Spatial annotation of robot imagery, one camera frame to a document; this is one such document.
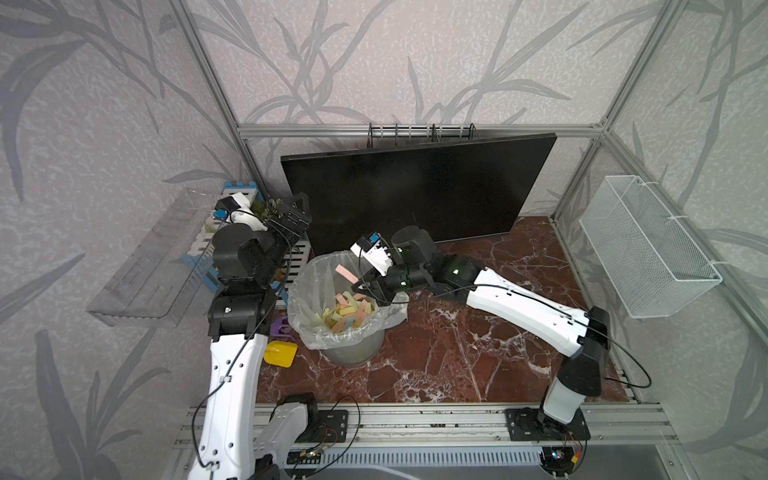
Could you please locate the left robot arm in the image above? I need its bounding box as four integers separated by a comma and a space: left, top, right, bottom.
187, 193, 317, 479

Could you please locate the blue white slatted crate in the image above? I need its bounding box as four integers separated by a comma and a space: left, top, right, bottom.
172, 182, 280, 291

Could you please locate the yellow sticky note pad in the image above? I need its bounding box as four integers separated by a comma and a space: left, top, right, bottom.
263, 341, 298, 368

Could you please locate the black wire rack behind monitor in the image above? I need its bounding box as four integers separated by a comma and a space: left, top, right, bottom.
366, 123, 480, 149

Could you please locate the green potted plant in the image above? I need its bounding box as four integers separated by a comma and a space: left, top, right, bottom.
212, 193, 278, 233

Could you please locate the pink sticky note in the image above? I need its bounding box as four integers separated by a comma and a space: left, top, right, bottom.
335, 264, 359, 284

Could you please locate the white wire mesh basket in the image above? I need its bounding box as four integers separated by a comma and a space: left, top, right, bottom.
579, 175, 723, 319

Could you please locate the trash bin with plastic bag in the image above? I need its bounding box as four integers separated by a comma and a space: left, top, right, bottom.
287, 251, 409, 367

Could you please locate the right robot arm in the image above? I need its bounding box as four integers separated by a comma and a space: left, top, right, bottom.
350, 226, 610, 441

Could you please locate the clear acrylic wall shelf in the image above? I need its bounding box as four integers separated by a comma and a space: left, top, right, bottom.
87, 189, 222, 328

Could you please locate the purple sticky note pad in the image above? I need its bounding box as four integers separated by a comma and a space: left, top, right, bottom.
269, 315, 293, 339

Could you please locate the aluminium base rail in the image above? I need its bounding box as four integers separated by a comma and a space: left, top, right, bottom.
173, 401, 679, 451

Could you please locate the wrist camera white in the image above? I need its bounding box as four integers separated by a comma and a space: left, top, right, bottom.
213, 192, 267, 231
350, 232, 393, 276

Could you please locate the black flat monitor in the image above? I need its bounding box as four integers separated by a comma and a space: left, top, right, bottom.
281, 133, 557, 254

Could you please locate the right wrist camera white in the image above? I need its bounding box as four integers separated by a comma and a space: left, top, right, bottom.
350, 232, 393, 276

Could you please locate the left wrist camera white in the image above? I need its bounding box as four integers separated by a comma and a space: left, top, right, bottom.
213, 192, 267, 231

